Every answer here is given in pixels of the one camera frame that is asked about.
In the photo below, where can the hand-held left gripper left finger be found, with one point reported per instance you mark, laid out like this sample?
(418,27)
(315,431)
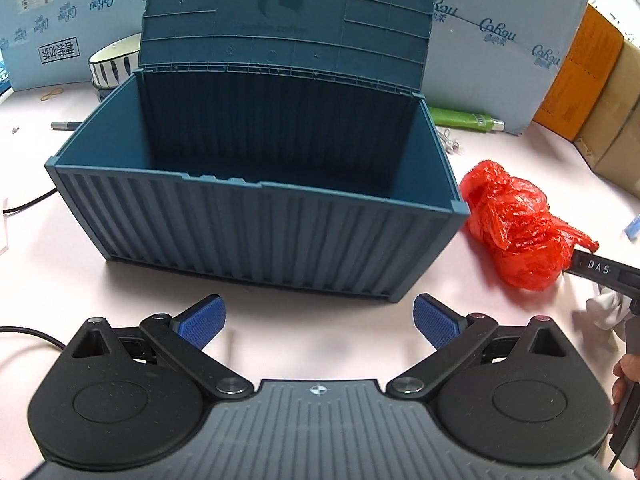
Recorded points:
(202,322)

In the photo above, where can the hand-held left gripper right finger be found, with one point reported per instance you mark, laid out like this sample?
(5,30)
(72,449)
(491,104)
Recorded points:
(435,322)

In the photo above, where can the red plastic bag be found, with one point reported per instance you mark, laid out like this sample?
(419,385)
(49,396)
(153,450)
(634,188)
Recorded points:
(515,215)

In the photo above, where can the blue ribbed storage box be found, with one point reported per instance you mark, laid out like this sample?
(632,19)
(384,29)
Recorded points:
(250,235)

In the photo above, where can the person's right hand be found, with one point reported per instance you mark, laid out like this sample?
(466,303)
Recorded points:
(622,375)

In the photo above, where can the white crumpled tissue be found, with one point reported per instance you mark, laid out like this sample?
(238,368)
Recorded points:
(607,310)

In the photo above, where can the small clear blue case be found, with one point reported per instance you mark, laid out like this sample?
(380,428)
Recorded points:
(634,227)

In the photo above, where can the brown cardboard box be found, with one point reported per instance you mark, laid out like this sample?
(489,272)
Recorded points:
(615,125)

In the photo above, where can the orange cardboard box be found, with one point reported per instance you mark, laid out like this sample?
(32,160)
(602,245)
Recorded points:
(585,70)

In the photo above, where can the green squeeze tube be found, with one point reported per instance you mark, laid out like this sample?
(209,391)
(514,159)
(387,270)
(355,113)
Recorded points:
(460,117)

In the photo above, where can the grey pen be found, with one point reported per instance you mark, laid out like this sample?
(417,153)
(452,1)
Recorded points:
(67,125)

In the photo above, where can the striped ceramic bowl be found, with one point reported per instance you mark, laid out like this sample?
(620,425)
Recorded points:
(112,67)

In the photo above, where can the yellow rubber band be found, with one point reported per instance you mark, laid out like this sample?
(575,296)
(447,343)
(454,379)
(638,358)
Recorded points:
(42,94)

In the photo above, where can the blue-grey cardboard box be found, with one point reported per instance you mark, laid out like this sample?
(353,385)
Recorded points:
(75,0)

